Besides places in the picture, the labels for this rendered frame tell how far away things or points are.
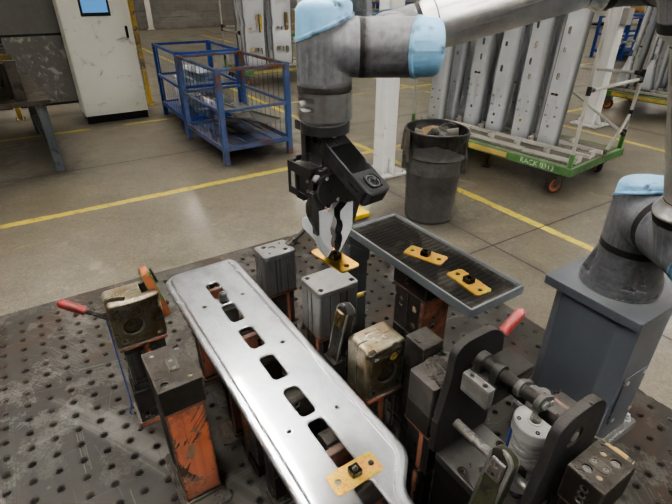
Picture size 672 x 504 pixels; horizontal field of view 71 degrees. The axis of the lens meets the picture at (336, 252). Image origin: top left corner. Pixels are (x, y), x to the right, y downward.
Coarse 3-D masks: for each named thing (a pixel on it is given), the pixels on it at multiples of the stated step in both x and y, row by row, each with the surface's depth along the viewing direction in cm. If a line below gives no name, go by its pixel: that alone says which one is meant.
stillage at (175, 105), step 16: (160, 48) 594; (208, 48) 665; (192, 64) 655; (208, 64) 678; (160, 80) 651; (176, 80) 633; (192, 80) 591; (208, 80) 597; (208, 96) 607; (224, 96) 637; (240, 96) 603; (176, 112) 609; (192, 112) 613; (208, 112) 613
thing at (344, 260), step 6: (312, 252) 77; (318, 252) 77; (336, 252) 76; (324, 258) 76; (330, 258) 76; (336, 258) 75; (342, 258) 76; (348, 258) 76; (330, 264) 74; (336, 264) 74; (342, 264) 74; (348, 264) 74; (354, 264) 74; (342, 270) 73; (348, 270) 73
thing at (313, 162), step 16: (304, 128) 65; (320, 128) 64; (336, 128) 64; (304, 144) 70; (320, 144) 67; (288, 160) 71; (304, 160) 71; (320, 160) 68; (288, 176) 73; (304, 176) 69; (320, 176) 67; (336, 176) 68; (304, 192) 71; (320, 192) 68; (336, 192) 70
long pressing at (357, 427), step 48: (192, 288) 113; (240, 288) 113; (240, 336) 98; (288, 336) 98; (240, 384) 86; (288, 384) 86; (336, 384) 86; (336, 432) 77; (384, 432) 76; (288, 480) 70; (384, 480) 69
